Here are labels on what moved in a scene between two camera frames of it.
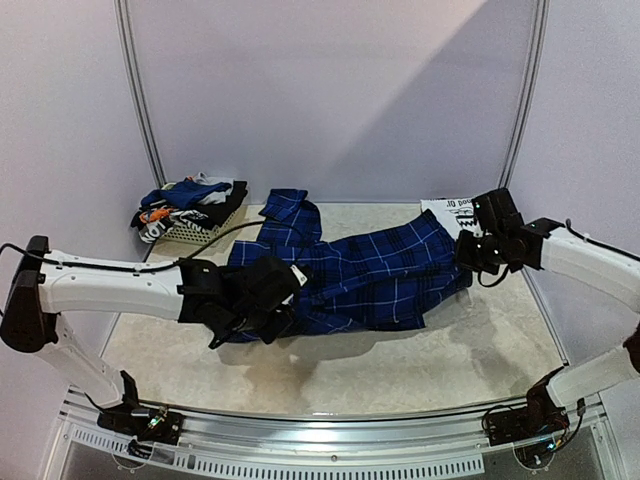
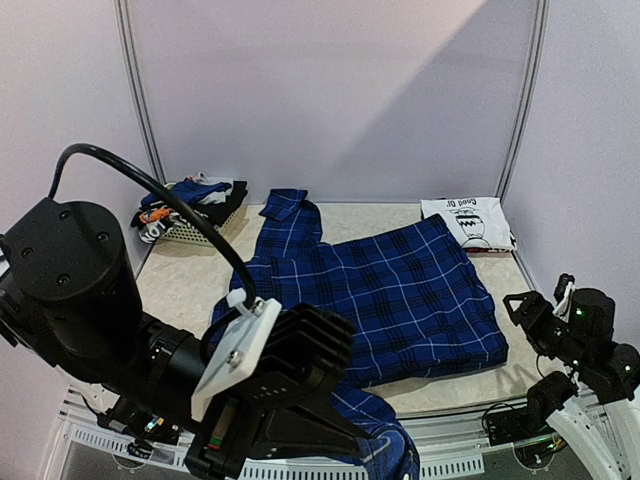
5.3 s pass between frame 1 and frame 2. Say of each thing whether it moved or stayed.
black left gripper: moved
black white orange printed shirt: stayed
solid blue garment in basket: stayed
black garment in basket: stayed
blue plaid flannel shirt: moved
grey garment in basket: stayed
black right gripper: moved
